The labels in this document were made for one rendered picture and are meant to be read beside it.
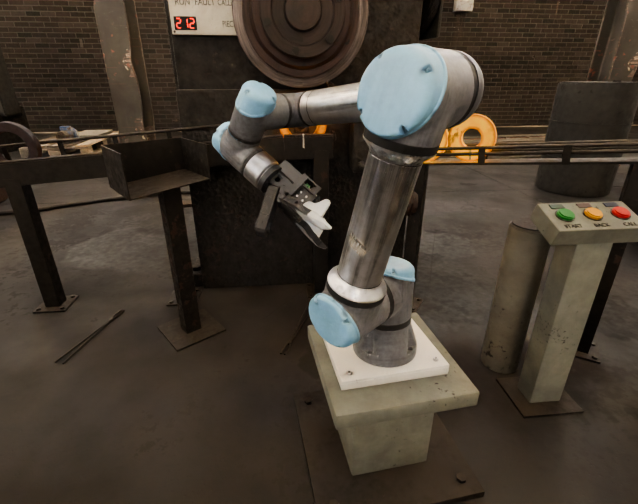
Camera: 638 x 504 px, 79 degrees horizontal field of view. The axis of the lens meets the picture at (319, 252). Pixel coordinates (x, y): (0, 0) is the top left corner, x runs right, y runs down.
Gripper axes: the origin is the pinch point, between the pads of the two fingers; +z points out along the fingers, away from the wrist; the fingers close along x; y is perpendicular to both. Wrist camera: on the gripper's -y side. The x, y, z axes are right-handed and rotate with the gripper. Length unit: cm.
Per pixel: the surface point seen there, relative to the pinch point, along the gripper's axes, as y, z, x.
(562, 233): 43, 38, 5
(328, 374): -19.6, 19.9, 11.4
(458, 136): 70, 1, 37
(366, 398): -17.7, 28.5, 5.4
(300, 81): 49, -55, 41
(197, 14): 40, -99, 36
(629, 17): 433, 24, 215
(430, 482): -21, 56, 23
